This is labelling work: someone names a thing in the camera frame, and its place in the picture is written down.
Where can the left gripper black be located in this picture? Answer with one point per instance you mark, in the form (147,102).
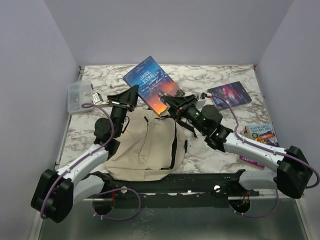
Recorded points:
(128,98)

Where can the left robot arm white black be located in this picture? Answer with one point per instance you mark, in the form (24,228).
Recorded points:
(58,190)

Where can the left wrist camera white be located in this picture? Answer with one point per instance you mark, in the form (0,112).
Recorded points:
(97,99)

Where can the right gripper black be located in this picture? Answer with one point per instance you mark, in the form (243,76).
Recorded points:
(181,102)

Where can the white plastic pipe fitting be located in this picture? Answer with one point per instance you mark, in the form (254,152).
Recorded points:
(119,82)

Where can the Jane Eyre blue book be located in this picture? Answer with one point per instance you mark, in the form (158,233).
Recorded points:
(153,83)

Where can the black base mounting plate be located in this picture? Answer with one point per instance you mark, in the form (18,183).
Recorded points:
(183,190)

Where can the clear plastic organizer box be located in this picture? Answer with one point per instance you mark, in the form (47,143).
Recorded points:
(79,93)

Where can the Treehouse book blue cover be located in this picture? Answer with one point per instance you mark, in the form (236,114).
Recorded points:
(263,133)

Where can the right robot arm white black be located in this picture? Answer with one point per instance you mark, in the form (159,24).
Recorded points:
(288,170)

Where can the dark purple book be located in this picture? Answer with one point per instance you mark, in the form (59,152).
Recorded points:
(233,93)

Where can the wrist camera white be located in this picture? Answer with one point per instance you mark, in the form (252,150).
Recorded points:
(97,99)
(201,100)

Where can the beige student backpack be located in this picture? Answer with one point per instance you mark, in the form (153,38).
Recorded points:
(150,148)

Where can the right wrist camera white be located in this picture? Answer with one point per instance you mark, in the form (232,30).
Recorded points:
(201,100)

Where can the Treehouse book purple cover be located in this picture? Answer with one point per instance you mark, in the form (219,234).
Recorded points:
(251,162)

